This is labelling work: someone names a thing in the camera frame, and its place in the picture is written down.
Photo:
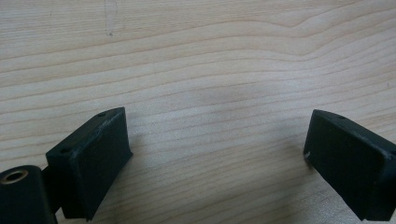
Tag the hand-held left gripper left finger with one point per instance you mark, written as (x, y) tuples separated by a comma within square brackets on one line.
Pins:
[(90, 161)]

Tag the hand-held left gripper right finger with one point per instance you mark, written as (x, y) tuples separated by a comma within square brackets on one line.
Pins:
[(348, 158)]

